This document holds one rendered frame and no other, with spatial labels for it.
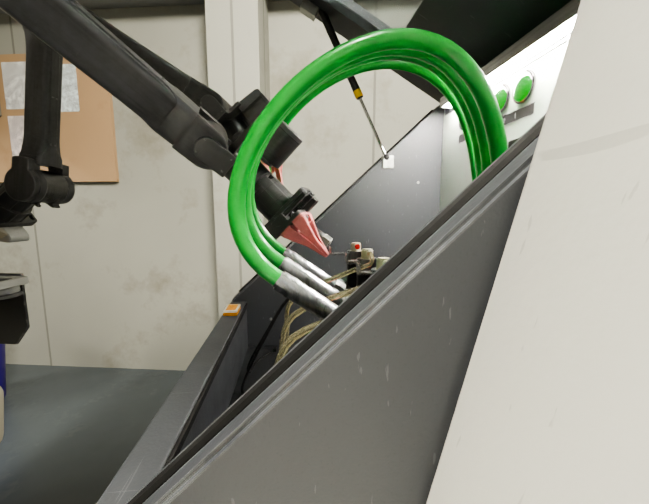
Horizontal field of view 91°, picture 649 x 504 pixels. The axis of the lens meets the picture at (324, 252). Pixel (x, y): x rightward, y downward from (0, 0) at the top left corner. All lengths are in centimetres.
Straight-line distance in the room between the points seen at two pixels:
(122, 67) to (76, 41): 5
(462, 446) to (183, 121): 45
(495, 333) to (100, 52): 48
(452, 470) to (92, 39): 51
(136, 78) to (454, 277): 43
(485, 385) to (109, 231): 266
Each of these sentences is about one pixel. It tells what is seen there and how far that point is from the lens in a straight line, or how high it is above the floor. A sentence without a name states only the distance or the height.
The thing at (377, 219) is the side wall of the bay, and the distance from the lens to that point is 84.
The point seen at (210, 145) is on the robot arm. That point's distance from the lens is 49.
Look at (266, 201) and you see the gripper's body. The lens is 50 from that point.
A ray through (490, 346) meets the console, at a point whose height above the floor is 112.
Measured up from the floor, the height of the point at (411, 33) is 131.
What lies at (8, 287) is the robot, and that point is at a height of 103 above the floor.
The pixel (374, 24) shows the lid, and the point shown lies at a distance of 90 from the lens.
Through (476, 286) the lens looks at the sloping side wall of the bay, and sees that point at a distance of 18.
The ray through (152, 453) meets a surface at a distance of 40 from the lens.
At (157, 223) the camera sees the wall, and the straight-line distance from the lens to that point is 253.
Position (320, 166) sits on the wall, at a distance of 218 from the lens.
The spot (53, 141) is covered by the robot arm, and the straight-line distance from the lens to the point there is 100.
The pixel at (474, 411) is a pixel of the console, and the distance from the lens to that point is 19.
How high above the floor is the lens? 118
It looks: 8 degrees down
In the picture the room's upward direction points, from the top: straight up
